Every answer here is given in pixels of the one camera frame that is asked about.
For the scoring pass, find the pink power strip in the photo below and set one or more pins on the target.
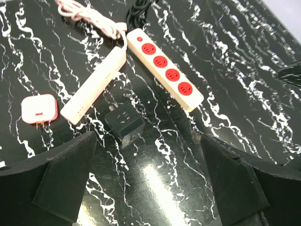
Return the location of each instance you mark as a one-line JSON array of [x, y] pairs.
[[91, 89]]

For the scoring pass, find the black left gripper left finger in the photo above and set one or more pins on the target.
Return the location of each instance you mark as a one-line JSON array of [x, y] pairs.
[[47, 189]]

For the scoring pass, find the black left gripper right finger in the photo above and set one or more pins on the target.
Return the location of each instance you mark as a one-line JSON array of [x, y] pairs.
[[250, 191]]

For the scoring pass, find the black cube plug adapter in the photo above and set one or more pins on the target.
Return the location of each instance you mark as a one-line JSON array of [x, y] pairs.
[[125, 122]]

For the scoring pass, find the pink white plug adapter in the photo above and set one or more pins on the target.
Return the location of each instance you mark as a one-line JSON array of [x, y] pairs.
[[39, 109]]

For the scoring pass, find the cream power strip red sockets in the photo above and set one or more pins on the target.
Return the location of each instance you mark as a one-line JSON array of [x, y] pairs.
[[164, 70]]

